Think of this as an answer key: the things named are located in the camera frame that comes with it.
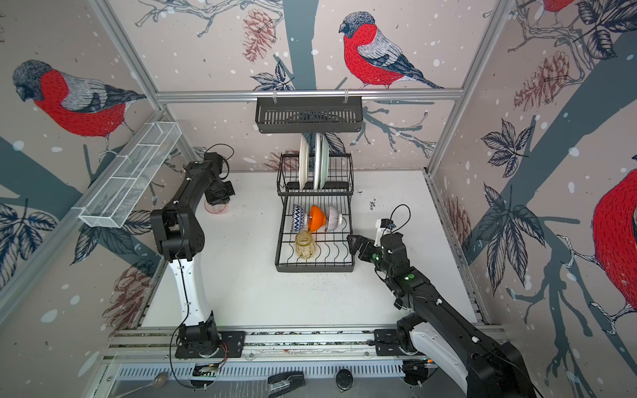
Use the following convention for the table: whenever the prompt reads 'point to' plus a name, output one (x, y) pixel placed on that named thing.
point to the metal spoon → (160, 381)
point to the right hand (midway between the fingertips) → (355, 241)
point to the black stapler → (285, 381)
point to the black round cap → (343, 380)
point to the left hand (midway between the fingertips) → (226, 198)
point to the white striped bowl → (333, 219)
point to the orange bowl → (317, 218)
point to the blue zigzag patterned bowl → (298, 219)
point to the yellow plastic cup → (305, 246)
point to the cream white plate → (303, 152)
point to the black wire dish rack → (333, 254)
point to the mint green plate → (321, 167)
